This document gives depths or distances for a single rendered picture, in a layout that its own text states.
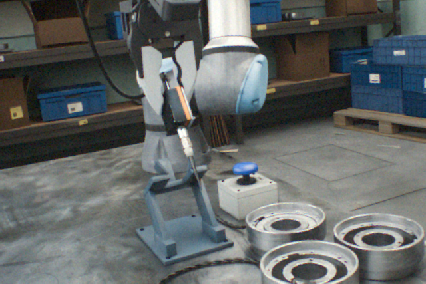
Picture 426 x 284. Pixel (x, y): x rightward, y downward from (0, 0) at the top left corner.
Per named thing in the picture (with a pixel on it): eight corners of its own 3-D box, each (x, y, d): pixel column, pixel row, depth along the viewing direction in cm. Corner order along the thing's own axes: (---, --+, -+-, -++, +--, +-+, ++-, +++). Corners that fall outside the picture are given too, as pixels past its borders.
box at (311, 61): (337, 76, 483) (335, 30, 474) (291, 83, 462) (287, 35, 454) (311, 73, 521) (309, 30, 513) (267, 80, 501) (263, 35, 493)
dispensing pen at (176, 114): (195, 186, 61) (155, 66, 66) (186, 197, 64) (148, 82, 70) (212, 182, 62) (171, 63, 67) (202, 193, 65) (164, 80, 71)
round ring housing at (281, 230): (341, 238, 68) (340, 209, 67) (297, 271, 61) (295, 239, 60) (278, 223, 75) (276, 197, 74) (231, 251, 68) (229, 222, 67)
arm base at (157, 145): (134, 162, 116) (128, 120, 114) (196, 149, 122) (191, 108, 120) (154, 178, 103) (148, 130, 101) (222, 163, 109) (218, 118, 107)
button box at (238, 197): (279, 209, 80) (277, 179, 80) (239, 220, 78) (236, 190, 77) (254, 195, 88) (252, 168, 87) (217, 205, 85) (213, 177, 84)
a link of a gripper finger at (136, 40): (162, 77, 67) (161, 10, 66) (166, 78, 66) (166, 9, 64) (126, 78, 65) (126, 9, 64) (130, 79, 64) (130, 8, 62)
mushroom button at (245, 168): (264, 194, 81) (262, 163, 80) (241, 200, 79) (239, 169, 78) (252, 187, 84) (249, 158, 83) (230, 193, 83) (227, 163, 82)
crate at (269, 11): (262, 23, 488) (260, 0, 483) (283, 22, 454) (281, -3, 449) (212, 28, 468) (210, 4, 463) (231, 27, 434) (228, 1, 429)
